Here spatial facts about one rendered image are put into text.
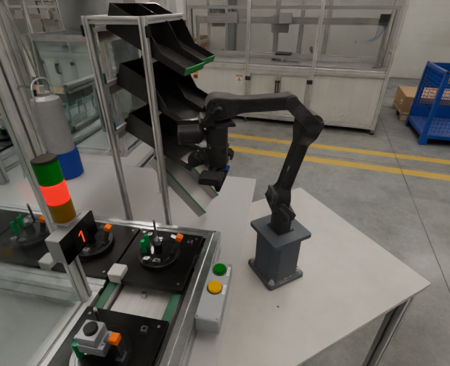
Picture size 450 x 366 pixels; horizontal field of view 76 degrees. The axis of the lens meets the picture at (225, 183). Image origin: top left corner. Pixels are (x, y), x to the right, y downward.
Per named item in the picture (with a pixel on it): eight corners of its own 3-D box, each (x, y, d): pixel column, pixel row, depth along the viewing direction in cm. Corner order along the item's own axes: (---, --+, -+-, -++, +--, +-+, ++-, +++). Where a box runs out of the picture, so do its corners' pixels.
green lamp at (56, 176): (69, 176, 65) (62, 156, 62) (54, 188, 61) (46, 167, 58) (49, 173, 66) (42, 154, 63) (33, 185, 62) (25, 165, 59)
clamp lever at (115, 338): (126, 351, 68) (120, 332, 64) (123, 360, 66) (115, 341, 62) (112, 348, 68) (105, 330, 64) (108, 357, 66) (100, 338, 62)
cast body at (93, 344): (115, 338, 68) (109, 320, 64) (105, 357, 64) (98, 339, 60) (82, 332, 69) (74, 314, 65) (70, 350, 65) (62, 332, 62)
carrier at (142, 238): (203, 240, 107) (202, 213, 100) (182, 295, 87) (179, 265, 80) (141, 232, 111) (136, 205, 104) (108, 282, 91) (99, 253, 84)
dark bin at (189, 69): (202, 69, 96) (210, 46, 91) (183, 76, 85) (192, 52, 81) (132, 26, 97) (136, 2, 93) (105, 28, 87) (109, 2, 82)
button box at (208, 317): (231, 276, 99) (232, 263, 96) (218, 335, 81) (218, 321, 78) (212, 272, 100) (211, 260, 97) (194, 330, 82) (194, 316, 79)
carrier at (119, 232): (141, 232, 111) (136, 205, 104) (107, 282, 91) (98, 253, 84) (83, 224, 115) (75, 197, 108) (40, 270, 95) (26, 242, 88)
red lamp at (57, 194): (75, 194, 68) (69, 176, 65) (61, 207, 63) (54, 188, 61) (56, 192, 68) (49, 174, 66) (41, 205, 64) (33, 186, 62)
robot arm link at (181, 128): (221, 94, 75) (175, 96, 73) (226, 103, 68) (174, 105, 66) (221, 136, 81) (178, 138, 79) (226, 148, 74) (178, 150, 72)
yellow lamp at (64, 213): (80, 212, 70) (75, 194, 68) (67, 225, 66) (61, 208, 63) (62, 209, 71) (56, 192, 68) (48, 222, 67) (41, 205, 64)
